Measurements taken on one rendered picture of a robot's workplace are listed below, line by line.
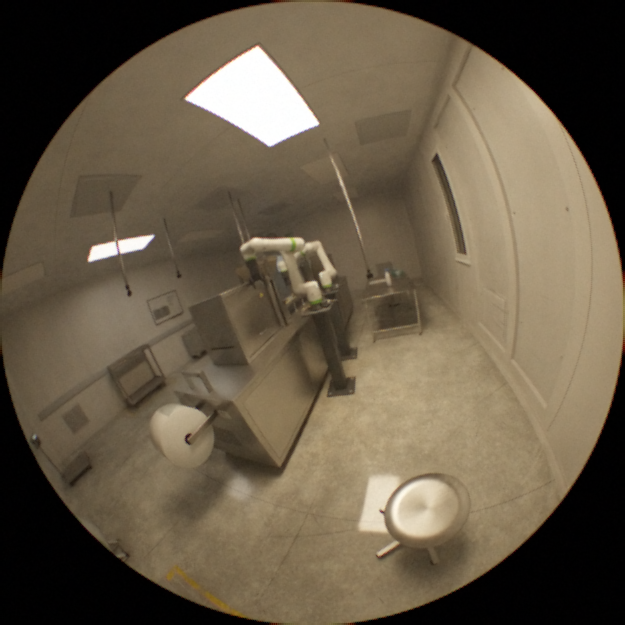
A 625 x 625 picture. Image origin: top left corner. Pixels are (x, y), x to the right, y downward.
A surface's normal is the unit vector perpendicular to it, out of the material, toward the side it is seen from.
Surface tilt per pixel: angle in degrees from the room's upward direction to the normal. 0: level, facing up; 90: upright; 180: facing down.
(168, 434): 90
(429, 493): 2
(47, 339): 90
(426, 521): 2
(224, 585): 0
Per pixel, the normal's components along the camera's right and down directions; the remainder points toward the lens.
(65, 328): 0.90, -0.18
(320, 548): -0.29, -0.92
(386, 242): -0.31, 0.34
